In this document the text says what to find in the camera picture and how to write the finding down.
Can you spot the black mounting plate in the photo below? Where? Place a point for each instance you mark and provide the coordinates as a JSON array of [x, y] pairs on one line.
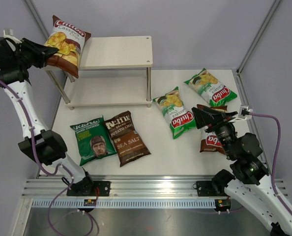
[[100, 188], [204, 188]]

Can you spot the white slotted cable duct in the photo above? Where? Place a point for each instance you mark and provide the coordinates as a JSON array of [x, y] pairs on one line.
[[127, 203]]

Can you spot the green Chuba bag middle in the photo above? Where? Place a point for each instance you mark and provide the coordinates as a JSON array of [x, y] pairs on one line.
[[178, 118]]

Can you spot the green chuba bag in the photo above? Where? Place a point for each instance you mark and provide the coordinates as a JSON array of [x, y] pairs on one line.
[[214, 92], [178, 118]]

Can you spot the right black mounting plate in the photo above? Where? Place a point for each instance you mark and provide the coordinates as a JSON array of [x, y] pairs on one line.
[[204, 188]]

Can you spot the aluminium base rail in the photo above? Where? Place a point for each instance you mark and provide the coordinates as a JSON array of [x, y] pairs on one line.
[[123, 187]]

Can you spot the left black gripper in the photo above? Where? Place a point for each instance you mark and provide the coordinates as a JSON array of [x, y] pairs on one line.
[[41, 53]]

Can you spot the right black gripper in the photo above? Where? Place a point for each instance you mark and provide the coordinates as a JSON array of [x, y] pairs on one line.
[[203, 118]]

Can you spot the brown Chuba cassava chips bag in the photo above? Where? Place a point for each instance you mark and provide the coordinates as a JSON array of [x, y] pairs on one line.
[[70, 41]]

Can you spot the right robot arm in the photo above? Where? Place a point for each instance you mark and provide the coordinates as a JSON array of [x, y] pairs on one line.
[[250, 182]]

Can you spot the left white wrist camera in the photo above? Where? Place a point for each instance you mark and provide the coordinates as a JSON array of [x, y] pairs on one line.
[[8, 33]]

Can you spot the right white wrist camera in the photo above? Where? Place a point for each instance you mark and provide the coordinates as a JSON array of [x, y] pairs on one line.
[[244, 114]]

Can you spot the white two-tier wooden shelf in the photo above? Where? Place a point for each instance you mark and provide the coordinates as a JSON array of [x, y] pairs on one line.
[[114, 71]]

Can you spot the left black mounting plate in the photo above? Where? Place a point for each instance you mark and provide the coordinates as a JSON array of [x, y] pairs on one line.
[[100, 188]]

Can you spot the green Chuba bag far right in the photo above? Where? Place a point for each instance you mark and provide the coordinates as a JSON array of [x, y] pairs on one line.
[[214, 92]]

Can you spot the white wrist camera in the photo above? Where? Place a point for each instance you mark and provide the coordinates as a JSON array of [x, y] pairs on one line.
[[244, 114], [8, 33]]

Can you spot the green Keogh's chips bag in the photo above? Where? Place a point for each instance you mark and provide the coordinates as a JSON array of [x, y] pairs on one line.
[[93, 140]]

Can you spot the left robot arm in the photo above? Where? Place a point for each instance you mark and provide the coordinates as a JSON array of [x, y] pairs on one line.
[[41, 144]]

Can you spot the brown Kettle sea salt bag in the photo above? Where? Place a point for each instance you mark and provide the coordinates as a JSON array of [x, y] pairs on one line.
[[127, 141]]

